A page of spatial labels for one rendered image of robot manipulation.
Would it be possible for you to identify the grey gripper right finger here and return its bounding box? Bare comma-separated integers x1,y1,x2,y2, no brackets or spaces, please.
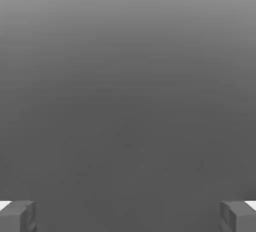
219,200,256,232

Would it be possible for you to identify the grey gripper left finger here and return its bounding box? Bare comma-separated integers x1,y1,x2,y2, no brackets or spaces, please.
0,199,38,232

